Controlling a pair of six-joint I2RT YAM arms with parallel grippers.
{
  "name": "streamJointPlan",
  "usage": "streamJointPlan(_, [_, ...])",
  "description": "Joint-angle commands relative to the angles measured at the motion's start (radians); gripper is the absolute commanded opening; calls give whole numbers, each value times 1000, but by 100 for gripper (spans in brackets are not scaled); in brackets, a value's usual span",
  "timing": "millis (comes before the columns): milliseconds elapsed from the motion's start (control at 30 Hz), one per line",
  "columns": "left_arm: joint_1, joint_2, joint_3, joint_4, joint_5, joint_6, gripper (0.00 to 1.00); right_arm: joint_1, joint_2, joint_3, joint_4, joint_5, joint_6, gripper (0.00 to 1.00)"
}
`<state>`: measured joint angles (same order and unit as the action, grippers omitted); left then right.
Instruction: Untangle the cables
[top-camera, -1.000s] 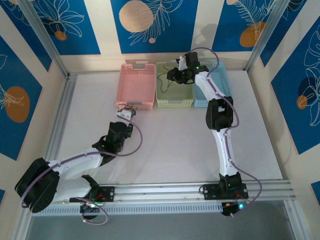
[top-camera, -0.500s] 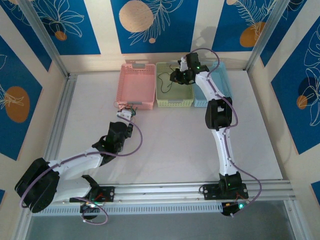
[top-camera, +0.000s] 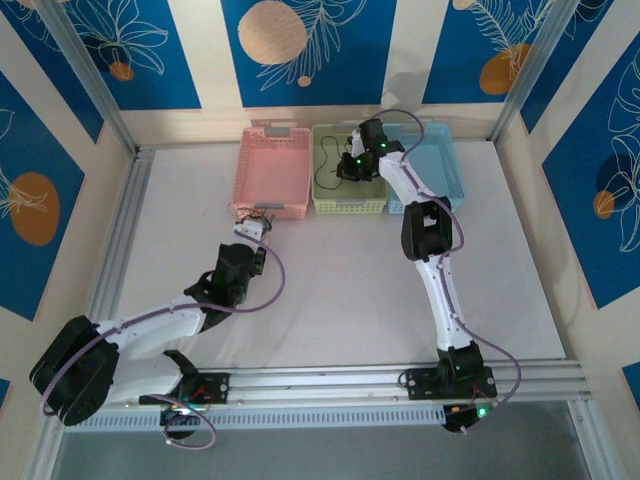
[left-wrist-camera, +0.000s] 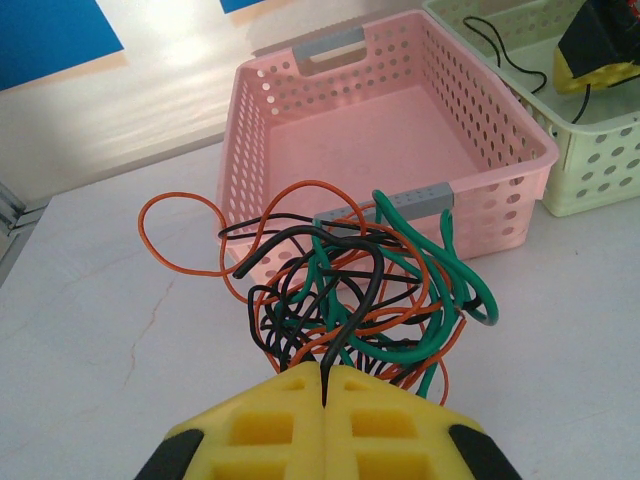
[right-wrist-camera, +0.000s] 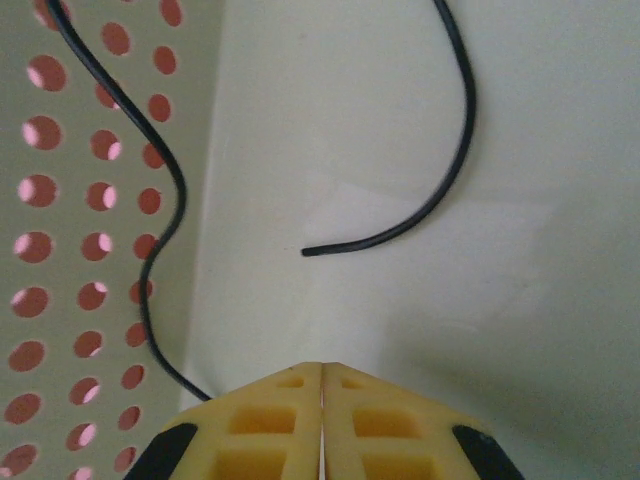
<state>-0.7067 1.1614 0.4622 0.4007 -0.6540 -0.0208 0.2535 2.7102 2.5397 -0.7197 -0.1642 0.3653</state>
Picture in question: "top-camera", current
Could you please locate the black controller board green light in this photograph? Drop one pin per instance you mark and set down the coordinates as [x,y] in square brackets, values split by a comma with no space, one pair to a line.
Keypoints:
[465,417]
[180,425]

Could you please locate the pink perforated plastic basket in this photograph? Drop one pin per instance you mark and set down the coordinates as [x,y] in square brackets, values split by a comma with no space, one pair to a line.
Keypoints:
[270,170]

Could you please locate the green perforated plastic basket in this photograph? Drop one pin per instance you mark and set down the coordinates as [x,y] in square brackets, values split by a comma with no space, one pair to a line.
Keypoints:
[350,205]

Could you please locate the wide aluminium mounting rail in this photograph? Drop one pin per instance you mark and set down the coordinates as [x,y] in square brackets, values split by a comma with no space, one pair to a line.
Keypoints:
[325,382]

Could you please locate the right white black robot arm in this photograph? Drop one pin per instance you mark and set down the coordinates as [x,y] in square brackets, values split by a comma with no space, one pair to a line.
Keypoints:
[440,290]

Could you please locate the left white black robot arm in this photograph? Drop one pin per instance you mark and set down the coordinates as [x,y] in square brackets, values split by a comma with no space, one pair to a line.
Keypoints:
[150,325]

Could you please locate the aluminium frame post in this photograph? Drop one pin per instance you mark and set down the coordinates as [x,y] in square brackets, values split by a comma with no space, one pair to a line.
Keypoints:
[587,440]
[45,450]
[525,65]
[90,70]

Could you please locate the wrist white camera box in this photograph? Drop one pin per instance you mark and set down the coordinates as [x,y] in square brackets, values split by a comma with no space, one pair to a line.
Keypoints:
[247,229]
[357,142]

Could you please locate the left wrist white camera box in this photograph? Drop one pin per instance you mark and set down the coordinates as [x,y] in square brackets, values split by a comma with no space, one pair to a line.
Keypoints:
[247,229]

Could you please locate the blue perforated plastic basket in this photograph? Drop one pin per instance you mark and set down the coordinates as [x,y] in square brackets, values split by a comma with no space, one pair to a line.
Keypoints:
[440,165]

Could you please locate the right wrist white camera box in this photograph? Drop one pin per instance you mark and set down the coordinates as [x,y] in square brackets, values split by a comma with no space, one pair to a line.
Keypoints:
[357,142]

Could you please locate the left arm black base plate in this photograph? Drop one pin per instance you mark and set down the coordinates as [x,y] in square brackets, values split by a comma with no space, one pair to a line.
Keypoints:
[215,387]

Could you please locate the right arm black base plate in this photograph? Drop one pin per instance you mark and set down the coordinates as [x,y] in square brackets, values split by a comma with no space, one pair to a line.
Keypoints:
[420,382]

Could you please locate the aluminium table edge rail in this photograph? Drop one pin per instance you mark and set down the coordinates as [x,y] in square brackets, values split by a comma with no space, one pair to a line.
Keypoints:
[125,210]

